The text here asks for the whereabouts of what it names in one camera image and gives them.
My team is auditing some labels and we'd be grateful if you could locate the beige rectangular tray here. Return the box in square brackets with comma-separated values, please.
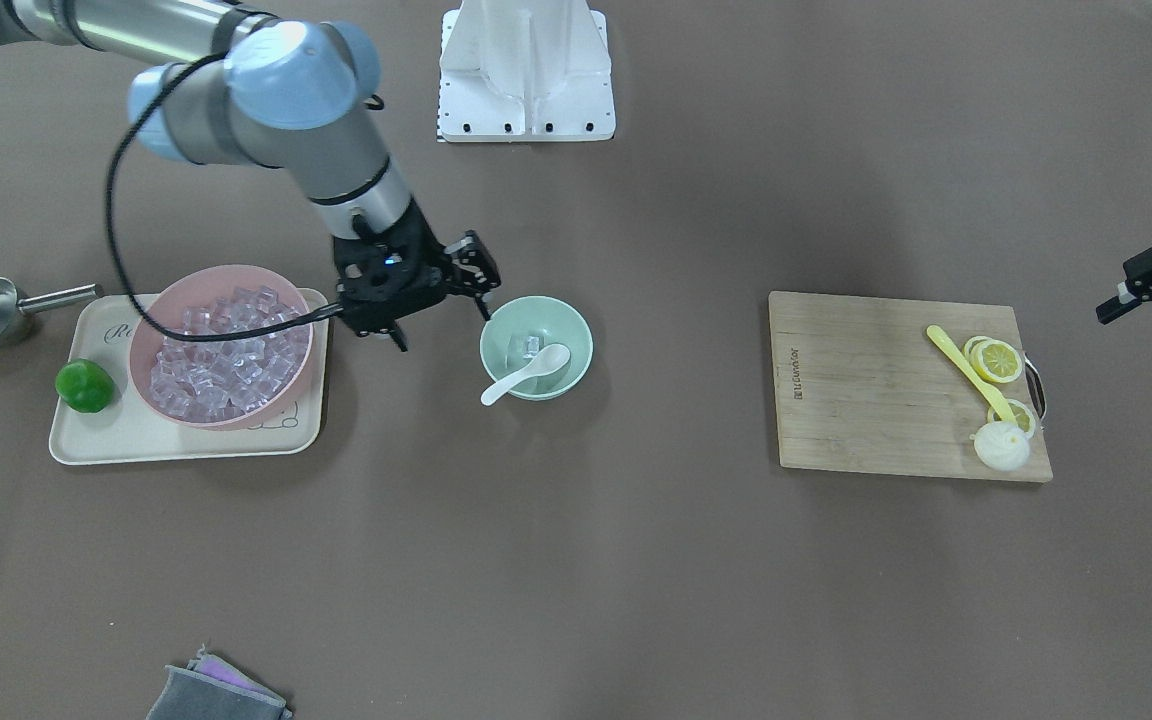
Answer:
[47, 295, 328, 467]

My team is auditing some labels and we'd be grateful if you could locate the white plastic spoon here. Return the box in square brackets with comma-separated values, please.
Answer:
[480, 344, 571, 406]

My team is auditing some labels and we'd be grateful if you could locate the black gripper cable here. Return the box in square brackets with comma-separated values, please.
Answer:
[103, 55, 347, 344]

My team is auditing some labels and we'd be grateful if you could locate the grey folded cloth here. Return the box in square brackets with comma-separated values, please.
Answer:
[146, 647, 294, 719]

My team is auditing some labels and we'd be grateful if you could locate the yellow plastic knife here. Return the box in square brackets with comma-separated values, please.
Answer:
[925, 324, 1018, 425]

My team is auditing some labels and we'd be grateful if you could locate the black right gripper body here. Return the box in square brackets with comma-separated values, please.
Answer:
[332, 200, 500, 334]

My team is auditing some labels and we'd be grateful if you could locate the lemon slice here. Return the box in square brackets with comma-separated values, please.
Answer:
[963, 334, 1024, 384]
[986, 397, 1041, 439]

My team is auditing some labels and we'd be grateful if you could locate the green ceramic bowl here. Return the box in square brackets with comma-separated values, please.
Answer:
[477, 296, 594, 401]

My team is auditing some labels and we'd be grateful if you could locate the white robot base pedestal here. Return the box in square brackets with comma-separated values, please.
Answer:
[435, 1, 617, 143]

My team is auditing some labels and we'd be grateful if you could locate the pink bowl of ice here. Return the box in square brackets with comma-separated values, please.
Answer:
[128, 264, 326, 430]

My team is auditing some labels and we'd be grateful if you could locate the wooden cutting board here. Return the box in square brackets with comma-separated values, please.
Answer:
[768, 291, 1053, 483]

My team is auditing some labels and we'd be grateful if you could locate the green lime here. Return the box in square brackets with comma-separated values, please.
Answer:
[52, 357, 116, 414]

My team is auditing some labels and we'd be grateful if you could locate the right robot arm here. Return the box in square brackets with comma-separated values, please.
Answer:
[0, 1, 500, 348]

